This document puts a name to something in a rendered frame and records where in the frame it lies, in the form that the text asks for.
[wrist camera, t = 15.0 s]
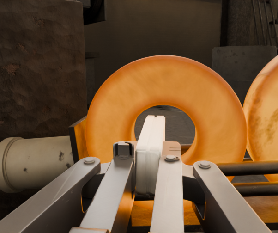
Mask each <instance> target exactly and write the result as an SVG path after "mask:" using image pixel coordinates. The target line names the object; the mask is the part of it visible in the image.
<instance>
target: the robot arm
mask: <svg viewBox="0 0 278 233"><path fill-rule="evenodd" d="M135 188H136V193H137V194H138V195H144V196H146V194H150V196H155V197H154V204H153V211H152V218H151V228H150V232H148V233H184V212H183V199H184V200H188V201H191V202H192V208H193V210H194V212H195V214H196V216H197V218H198V220H199V222H200V224H201V226H202V228H203V230H204V232H205V233H272V232H271V230H270V229H269V228H268V227H267V226H266V224H265V223H264V222H263V221H262V220H261V218H260V217H259V216H258V215H257V214H256V213H255V211H254V210H253V209H252V208H251V207H250V205H249V204H248V203H247V202H246V200H245V199H244V198H243V197H242V196H241V194H240V193H239V192H238V191H237V190H236V188H235V187H234V186H233V185H232V183H231V182H230V181H229V180H228V179H227V178H226V176H225V175H224V174H223V173H222V172H221V170H220V169H219V168H218V167H217V166H216V165H215V164H214V163H212V162H210V161H206V160H204V161H197V162H195V163H194V165H193V166H188V165H186V164H184V163H182V161H181V145H180V144H179V143H178V142H173V141H165V117H164V116H157V117H154V116H147V117H146V119H145V123H144V126H143V128H142V131H141V134H140V137H139V140H138V141H119V142H116V143H114V144H113V158H112V160H111V162H109V163H103V164H101V163H100V159H99V158H96V157H86V158H82V159H81V160H79V161H78V162H77V163H75V164H74V165H73V166H71V167H70V168H69V169H67V170H66V171H65V172H63V173H62V174H61V175H60V176H58V177H57V178H56V179H54V180H53V181H52V182H50V183H49V184H48V185H46V186H45V187H44V188H42V189H41V190H40V191H38V192H37V193H36V194H35V195H33V196H32V197H31V198H29V199H28V200H27V201H25V202H24V203H23V204H21V205H20V206H19V207H17V208H16V209H15V210H14V211H12V212H11V213H10V214H8V215H7V216H6V217H5V218H3V219H2V220H0V233H126V232H127V226H128V223H129V219H130V215H131V211H132V207H133V202H134V198H135Z"/></svg>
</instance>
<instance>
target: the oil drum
mask: <svg viewBox="0 0 278 233"><path fill-rule="evenodd" d="M276 56H277V48H276V46H262V45H255V46H226V47H214V48H213V49H212V70H213V71H215V72H216V73H217V74H219V75H220V76H221V77H222V78H223V79H224V80H225V81H226V82H227V83H228V84H229V85H230V87H231V88H232V89H233V91H234V92H235V94H236V95H237V97H238V99H239V101H240V103H241V105H242V107H243V104H244V100H245V97H246V95H247V92H248V90H249V88H250V86H251V84H252V82H253V81H254V79H255V78H256V76H257V75H258V74H259V73H260V71H261V70H262V69H263V68H264V67H265V66H266V65H267V64H268V63H269V62H270V61H271V60H272V59H273V58H275V57H276Z"/></svg>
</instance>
